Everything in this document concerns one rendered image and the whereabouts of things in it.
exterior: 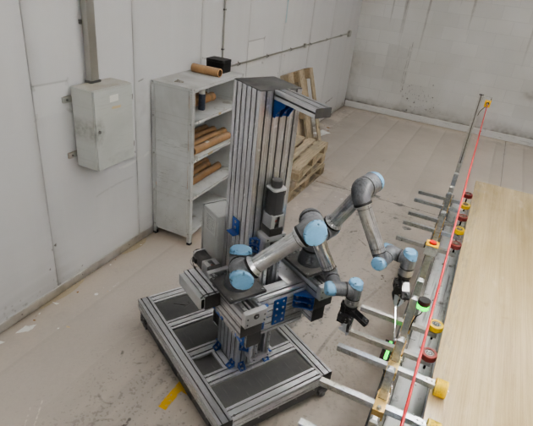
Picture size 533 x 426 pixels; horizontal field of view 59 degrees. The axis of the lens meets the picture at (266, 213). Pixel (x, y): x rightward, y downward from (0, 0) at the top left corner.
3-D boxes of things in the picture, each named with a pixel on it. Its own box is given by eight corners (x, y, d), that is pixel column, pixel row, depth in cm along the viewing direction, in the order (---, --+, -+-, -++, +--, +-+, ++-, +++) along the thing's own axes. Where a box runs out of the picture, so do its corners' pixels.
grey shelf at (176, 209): (152, 232, 485) (150, 79, 412) (201, 199, 558) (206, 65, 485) (189, 245, 470) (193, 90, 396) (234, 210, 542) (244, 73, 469)
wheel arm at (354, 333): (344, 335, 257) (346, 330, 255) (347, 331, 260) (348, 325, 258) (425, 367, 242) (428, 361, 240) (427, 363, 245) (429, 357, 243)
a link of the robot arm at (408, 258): (406, 244, 255) (421, 250, 251) (402, 261, 260) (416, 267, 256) (400, 249, 249) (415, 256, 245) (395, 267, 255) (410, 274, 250)
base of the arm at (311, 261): (292, 257, 280) (294, 243, 276) (312, 251, 288) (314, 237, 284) (308, 270, 270) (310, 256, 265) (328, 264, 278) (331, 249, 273)
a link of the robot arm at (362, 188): (359, 180, 235) (388, 271, 241) (370, 175, 243) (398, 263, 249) (340, 185, 243) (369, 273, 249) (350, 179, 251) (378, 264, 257)
